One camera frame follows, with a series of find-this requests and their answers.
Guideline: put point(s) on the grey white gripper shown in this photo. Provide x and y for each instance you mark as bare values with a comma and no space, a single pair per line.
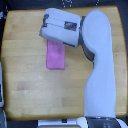
61,27

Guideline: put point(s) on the pink square cloth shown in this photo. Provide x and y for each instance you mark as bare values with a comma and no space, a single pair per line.
55,59

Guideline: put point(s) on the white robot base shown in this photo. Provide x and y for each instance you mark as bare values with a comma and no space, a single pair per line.
100,122

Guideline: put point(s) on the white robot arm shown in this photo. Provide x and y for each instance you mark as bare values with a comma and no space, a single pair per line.
93,33

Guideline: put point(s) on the grey object left edge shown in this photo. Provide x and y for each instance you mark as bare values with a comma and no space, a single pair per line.
1,88

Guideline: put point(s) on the white box bottom edge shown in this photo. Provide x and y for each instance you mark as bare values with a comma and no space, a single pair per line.
58,122

